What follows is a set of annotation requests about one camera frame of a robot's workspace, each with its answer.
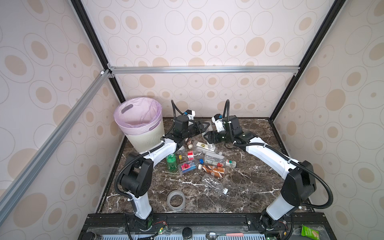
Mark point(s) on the black frame post left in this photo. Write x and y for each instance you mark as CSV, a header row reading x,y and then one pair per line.
x,y
96,44

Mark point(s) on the clear tape roll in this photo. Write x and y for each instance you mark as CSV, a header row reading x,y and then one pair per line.
x,y
176,200

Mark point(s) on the green plastic soda bottle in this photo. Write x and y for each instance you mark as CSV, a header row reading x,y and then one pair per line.
x,y
172,163

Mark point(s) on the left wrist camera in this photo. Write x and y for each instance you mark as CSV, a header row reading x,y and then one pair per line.
x,y
190,114

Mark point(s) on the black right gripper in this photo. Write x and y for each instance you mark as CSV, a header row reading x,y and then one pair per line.
x,y
210,134

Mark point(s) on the white plastic waste bin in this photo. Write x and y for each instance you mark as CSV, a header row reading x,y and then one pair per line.
x,y
147,141

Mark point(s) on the clear bottle red label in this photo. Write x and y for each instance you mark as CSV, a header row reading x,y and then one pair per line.
x,y
190,155

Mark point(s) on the pink bin liner bag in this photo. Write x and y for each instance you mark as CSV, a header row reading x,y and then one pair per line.
x,y
138,115

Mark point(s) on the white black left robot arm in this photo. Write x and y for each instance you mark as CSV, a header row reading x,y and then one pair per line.
x,y
135,178

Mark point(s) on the black round knob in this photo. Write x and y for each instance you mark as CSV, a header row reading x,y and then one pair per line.
x,y
187,233

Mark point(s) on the black frame post right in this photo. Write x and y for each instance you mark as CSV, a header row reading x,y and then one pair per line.
x,y
313,47

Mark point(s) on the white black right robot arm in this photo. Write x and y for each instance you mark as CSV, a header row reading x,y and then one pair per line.
x,y
299,177

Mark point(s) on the clear flat bottle middle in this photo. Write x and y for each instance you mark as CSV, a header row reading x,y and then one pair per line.
x,y
214,156

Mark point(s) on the brown Nescafe bottle front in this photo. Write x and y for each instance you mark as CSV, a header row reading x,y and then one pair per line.
x,y
215,171

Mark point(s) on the frosted bottle kiwi label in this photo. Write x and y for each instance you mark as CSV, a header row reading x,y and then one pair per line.
x,y
204,147

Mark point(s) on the metal spoon red handle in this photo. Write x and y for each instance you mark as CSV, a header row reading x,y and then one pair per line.
x,y
214,236

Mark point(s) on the aluminium frame bar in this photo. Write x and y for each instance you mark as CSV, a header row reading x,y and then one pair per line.
x,y
205,69
23,181

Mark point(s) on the clear bottle green cap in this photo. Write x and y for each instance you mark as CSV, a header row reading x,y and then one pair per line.
x,y
209,160

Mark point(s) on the green snack packet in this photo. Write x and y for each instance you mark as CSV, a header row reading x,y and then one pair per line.
x,y
310,233

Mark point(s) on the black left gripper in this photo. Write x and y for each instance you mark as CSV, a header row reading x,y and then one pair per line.
x,y
200,129

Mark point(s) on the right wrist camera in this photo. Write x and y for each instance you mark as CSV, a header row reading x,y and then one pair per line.
x,y
218,122

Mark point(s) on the black frame post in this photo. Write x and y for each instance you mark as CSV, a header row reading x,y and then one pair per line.
x,y
96,44
313,47

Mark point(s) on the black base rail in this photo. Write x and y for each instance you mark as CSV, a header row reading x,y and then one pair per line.
x,y
170,226

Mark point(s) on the aluminium frame bar left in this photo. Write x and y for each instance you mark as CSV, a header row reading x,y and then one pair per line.
x,y
23,181

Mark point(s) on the crushed clear bottle white cap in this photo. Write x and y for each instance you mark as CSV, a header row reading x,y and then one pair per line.
x,y
214,185

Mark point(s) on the aluminium frame bar back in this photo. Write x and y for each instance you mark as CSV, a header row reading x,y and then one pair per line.
x,y
205,69

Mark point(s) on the crushed bottle pink label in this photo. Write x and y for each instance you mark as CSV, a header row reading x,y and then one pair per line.
x,y
187,167

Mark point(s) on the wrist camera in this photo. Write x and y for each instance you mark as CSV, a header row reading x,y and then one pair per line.
x,y
190,114
218,122

